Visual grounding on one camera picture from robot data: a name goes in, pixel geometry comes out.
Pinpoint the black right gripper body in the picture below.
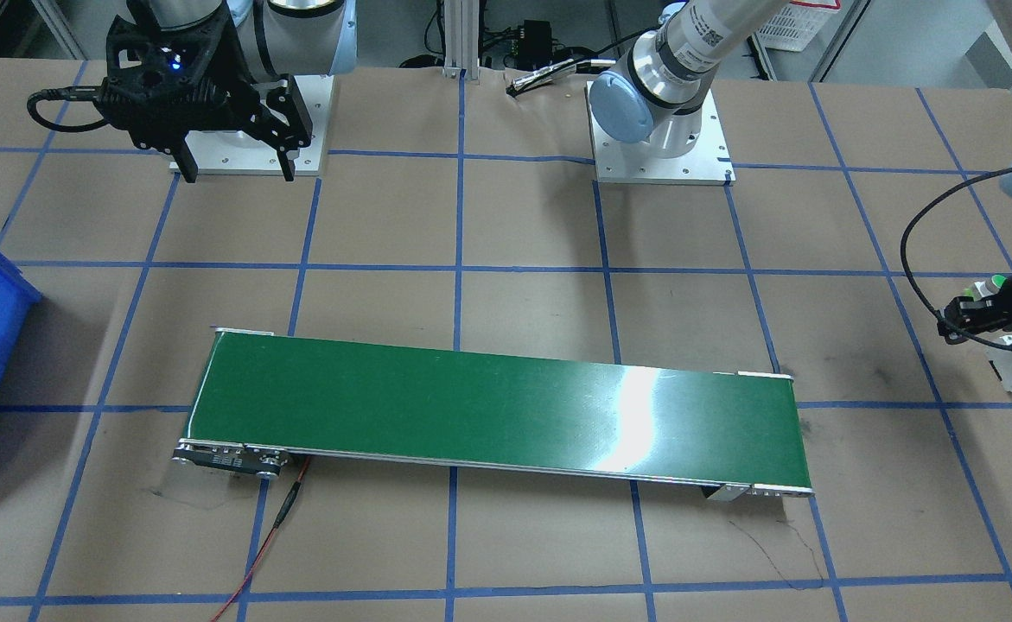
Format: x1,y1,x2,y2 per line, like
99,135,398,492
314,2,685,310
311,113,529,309
95,17,313,157

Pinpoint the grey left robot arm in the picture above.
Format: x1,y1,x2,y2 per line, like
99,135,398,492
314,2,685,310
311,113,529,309
588,1,1012,354

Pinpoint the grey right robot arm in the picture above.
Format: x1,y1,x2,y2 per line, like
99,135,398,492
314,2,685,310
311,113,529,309
93,1,357,182

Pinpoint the green push button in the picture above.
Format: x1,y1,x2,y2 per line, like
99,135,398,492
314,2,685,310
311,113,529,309
969,275,1007,301

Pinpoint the green conveyor belt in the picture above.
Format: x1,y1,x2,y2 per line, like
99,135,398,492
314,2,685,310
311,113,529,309
173,329,813,501

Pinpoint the white plastic basket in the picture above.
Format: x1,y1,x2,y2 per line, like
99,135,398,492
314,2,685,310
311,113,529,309
752,1,842,53

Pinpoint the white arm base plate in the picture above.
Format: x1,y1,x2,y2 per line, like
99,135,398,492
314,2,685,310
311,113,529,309
589,91,735,186
169,75,335,177

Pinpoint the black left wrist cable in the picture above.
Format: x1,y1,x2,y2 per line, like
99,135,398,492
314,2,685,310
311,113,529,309
900,162,1012,351

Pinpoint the aluminium frame post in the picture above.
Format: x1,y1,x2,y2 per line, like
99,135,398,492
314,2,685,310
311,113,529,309
442,0,482,81

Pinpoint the red black conveyor cable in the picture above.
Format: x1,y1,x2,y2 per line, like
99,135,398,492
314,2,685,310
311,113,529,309
210,456,313,622

